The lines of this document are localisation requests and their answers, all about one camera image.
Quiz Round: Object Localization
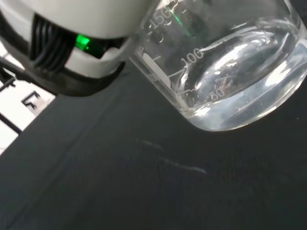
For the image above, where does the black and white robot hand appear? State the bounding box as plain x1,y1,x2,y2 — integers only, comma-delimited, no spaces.
0,0,159,98

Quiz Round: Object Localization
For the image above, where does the black bench cloth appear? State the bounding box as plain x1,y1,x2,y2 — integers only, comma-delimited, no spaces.
0,35,307,230

